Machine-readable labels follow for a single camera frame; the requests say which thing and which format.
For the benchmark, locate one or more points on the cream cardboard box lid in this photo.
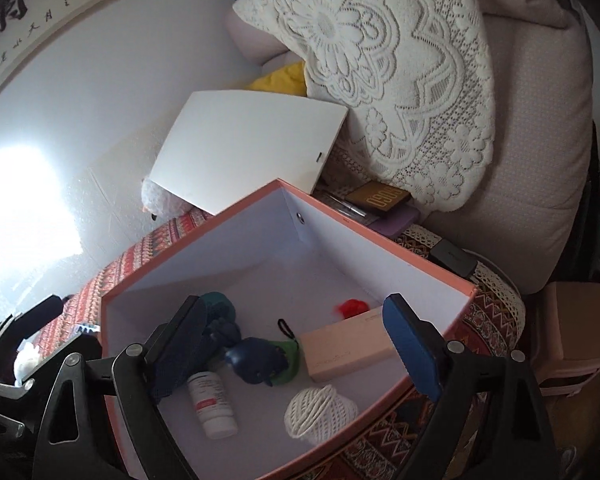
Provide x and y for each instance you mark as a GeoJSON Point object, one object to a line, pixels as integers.
{"type": "Point", "coordinates": [245, 150]}

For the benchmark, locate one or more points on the pale pink rectangular box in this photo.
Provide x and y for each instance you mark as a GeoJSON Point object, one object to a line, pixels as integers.
{"type": "Point", "coordinates": [345, 355]}

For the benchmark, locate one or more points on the round white plush bird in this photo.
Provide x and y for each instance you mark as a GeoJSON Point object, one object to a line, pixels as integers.
{"type": "Point", "coordinates": [162, 202]}

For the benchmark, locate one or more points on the white plush bear toy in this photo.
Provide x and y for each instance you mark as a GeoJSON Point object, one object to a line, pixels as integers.
{"type": "Point", "coordinates": [27, 365]}

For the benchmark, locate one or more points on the white lace pillow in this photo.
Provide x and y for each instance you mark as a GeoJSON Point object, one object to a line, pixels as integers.
{"type": "Point", "coordinates": [380, 60]}

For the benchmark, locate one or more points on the black power adapter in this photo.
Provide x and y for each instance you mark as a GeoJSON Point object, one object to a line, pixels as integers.
{"type": "Point", "coordinates": [450, 257]}

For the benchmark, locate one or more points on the calligraphy wall scroll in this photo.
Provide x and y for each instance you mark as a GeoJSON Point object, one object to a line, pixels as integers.
{"type": "Point", "coordinates": [30, 5]}

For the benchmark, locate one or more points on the clear bag of pens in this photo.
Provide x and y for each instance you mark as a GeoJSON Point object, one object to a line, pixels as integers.
{"type": "Point", "coordinates": [345, 205]}

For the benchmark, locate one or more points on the white lace trim cloth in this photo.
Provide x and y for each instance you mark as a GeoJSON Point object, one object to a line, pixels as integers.
{"type": "Point", "coordinates": [490, 280]}

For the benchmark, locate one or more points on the white medicine bottle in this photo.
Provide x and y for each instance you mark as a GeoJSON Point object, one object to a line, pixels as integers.
{"type": "Point", "coordinates": [212, 405]}

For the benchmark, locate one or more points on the beige sofa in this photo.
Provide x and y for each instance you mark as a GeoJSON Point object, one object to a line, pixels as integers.
{"type": "Point", "coordinates": [530, 135]}

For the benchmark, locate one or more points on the pink plastic stool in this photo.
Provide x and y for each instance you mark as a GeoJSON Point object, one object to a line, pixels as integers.
{"type": "Point", "coordinates": [575, 335]}

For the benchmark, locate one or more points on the blue dumbbell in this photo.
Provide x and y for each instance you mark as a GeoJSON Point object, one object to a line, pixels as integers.
{"type": "Point", "coordinates": [255, 360]}

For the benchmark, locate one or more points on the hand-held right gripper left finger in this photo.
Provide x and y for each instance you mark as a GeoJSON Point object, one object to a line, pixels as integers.
{"type": "Point", "coordinates": [180, 350]}

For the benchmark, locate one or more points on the yellow cloth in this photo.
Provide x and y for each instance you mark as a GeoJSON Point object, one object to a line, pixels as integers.
{"type": "Point", "coordinates": [280, 80]}

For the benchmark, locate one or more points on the small red cone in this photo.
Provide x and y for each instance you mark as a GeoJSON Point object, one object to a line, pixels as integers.
{"type": "Point", "coordinates": [351, 307]}

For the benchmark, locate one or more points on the brown digital clock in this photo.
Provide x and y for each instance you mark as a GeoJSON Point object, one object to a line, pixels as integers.
{"type": "Point", "coordinates": [380, 200]}

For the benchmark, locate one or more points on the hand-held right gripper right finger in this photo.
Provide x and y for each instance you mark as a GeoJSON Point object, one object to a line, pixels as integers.
{"type": "Point", "coordinates": [412, 355]}

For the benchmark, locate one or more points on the red patterned blanket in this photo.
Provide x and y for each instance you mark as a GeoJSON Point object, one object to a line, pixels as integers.
{"type": "Point", "coordinates": [130, 260]}

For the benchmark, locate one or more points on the green tape measure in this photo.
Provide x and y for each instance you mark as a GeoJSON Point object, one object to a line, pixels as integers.
{"type": "Point", "coordinates": [287, 360]}

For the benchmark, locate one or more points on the pink cardboard storage box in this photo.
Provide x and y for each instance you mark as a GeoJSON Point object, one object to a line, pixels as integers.
{"type": "Point", "coordinates": [260, 240]}

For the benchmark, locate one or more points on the purple notebook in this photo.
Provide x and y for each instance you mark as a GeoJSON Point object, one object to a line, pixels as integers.
{"type": "Point", "coordinates": [402, 222]}

